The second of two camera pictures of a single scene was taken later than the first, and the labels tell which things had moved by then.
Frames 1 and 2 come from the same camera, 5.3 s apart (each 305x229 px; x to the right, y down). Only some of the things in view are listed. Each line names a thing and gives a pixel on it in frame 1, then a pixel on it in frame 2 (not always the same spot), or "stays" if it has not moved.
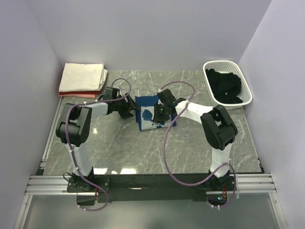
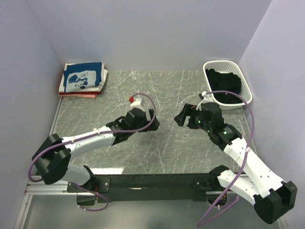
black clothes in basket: (225, 87) stays
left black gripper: (129, 106) -> (147, 122)
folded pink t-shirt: (92, 96) stays
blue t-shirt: (145, 114) -> (79, 76)
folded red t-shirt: (62, 93) stays
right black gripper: (157, 117) -> (180, 118)
